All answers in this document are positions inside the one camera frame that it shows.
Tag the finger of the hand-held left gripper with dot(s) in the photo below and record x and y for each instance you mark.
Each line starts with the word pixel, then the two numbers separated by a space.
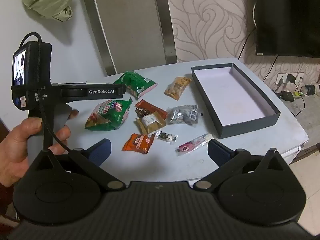
pixel 124 89

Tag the clear panda candy packet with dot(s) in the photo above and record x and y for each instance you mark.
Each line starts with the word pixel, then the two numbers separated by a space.
pixel 165 137

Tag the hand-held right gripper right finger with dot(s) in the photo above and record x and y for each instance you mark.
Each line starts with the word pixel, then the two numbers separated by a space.
pixel 217 152

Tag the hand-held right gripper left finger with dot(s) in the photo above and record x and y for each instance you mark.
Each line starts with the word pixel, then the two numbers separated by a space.
pixel 102 152

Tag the grey stone ledge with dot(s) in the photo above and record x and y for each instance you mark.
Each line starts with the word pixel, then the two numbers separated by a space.
pixel 311 121

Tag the pink candy packet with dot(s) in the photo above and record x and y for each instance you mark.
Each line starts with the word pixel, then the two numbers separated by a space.
pixel 190 146

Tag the small orange brown snack packet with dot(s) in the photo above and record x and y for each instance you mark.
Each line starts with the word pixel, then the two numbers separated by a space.
pixel 137 143

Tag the silver grey snack packet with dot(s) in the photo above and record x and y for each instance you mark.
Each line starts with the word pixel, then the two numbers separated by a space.
pixel 182 115

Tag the person's left hand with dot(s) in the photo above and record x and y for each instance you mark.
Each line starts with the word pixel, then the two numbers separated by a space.
pixel 15 152

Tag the grey device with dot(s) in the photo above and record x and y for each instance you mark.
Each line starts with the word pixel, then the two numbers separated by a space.
pixel 308 90

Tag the small yellow object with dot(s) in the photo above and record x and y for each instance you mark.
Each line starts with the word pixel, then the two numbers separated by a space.
pixel 297 94

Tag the gold packet with white label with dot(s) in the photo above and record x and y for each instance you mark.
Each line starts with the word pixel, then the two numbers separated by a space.
pixel 152 126

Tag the orange chocolate bar packet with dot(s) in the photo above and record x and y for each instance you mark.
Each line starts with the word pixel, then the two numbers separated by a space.
pixel 152 106

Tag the green snack bag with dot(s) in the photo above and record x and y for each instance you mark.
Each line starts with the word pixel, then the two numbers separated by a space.
pixel 133 81
pixel 110 117

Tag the black television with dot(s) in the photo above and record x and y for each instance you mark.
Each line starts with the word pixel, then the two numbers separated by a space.
pixel 287 17

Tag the clear peanut packet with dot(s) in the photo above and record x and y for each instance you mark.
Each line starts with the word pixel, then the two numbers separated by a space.
pixel 176 87

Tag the white wall socket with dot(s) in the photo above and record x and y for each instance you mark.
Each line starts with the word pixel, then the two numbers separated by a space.
pixel 298 76

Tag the grey metal-framed wall panel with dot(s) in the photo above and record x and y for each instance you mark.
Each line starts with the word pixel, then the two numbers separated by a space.
pixel 130 25

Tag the shiny brown gold candy packet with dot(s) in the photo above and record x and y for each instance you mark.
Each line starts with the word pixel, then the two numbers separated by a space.
pixel 141 112

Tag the black charger plug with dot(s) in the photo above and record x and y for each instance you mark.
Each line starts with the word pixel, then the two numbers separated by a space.
pixel 290 78

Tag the dark grey cardboard box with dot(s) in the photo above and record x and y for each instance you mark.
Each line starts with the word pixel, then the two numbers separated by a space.
pixel 237 97

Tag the black power adapter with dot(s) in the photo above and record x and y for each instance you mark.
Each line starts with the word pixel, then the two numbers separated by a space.
pixel 287 96

